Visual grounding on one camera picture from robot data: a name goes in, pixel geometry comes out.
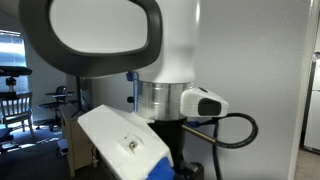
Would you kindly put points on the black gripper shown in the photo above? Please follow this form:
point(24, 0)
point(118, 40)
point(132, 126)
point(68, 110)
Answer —
point(171, 140)

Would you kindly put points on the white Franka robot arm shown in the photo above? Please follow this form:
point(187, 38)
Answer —
point(176, 40)

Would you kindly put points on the silver metal rod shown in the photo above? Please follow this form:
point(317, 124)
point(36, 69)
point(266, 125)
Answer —
point(200, 134)

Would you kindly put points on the white plastic block blue tip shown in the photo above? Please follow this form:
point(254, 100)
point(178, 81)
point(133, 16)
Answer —
point(116, 133)

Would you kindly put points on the light wooden cabinet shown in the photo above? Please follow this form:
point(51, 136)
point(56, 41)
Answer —
point(75, 143)

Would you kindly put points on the small white box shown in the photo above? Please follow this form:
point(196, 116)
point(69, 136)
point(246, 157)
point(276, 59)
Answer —
point(62, 146)

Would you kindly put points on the black office chair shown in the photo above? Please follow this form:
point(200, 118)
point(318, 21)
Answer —
point(58, 96)

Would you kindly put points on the wooden slat chair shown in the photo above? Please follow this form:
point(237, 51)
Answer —
point(15, 108)

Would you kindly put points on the black padded equipment stand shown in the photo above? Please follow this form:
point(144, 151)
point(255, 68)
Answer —
point(13, 70)

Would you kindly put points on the bright window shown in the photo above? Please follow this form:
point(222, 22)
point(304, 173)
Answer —
point(11, 50)

